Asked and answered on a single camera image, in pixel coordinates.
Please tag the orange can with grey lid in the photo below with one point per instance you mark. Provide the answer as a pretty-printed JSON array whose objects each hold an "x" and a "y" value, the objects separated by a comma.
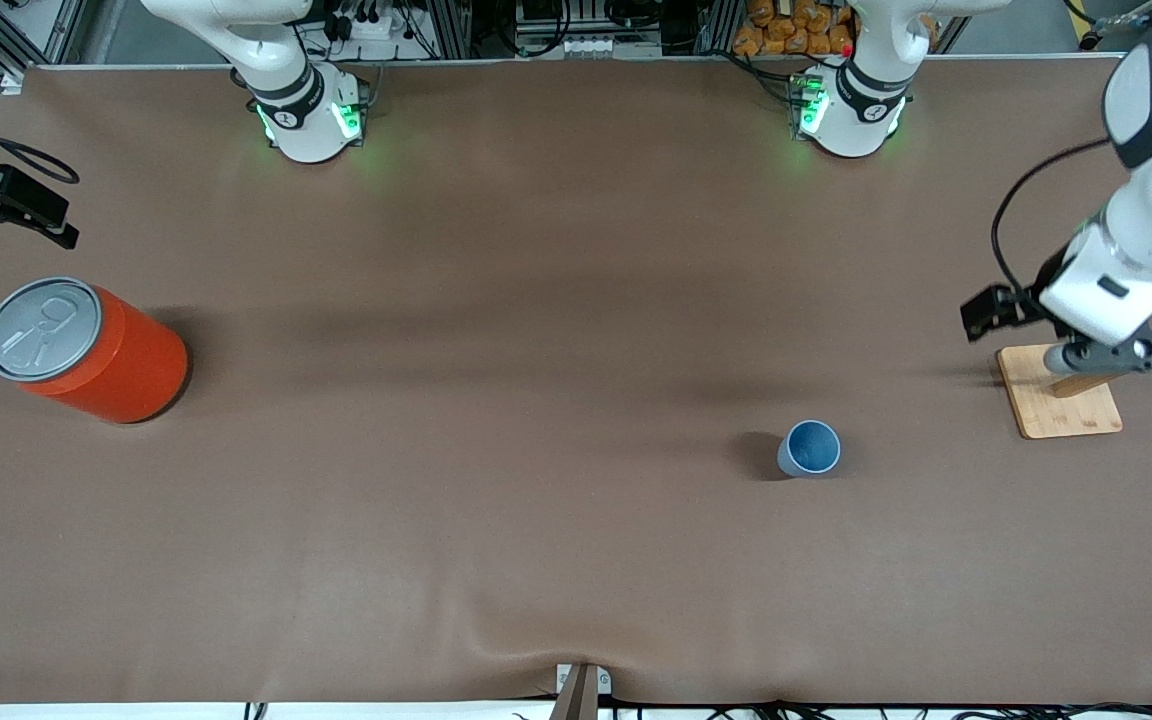
[{"x": 86, "y": 350}]

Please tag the wooden mug rack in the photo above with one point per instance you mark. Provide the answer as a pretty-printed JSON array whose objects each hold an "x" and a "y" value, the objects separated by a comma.
[{"x": 1066, "y": 410}]

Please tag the black electronics box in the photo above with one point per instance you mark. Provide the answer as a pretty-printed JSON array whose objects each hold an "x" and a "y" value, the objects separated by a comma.
[{"x": 546, "y": 15}]

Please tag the white terminal block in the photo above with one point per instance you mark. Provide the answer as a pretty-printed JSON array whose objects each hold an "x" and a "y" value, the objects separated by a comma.
[{"x": 586, "y": 46}]

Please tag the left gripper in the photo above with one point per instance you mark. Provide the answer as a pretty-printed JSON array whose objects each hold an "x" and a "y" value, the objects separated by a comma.
[{"x": 1034, "y": 296}]

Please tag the pile of orange bagged items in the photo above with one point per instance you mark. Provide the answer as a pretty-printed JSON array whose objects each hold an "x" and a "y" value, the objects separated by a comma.
[{"x": 786, "y": 30}]

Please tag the grey rod with black tip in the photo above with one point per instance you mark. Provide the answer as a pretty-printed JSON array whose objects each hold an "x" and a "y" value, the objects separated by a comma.
[{"x": 1091, "y": 42}]

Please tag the metal table edge bracket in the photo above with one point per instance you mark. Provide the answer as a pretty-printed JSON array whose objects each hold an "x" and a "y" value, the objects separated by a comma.
[{"x": 581, "y": 685}]

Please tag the blue plastic cup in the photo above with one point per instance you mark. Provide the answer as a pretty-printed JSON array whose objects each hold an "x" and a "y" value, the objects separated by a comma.
[{"x": 808, "y": 450}]

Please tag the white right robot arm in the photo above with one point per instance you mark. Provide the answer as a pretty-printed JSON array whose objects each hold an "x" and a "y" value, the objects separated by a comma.
[{"x": 301, "y": 120}]

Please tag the white power strip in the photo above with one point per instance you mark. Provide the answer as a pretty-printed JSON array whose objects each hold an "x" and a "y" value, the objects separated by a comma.
[{"x": 376, "y": 28}]

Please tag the brown table cloth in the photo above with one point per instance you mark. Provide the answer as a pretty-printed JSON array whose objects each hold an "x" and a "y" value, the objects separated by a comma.
[{"x": 576, "y": 400}]

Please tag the aluminium frame profile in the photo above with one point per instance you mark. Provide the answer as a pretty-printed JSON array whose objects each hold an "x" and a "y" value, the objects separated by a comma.
[{"x": 61, "y": 30}]

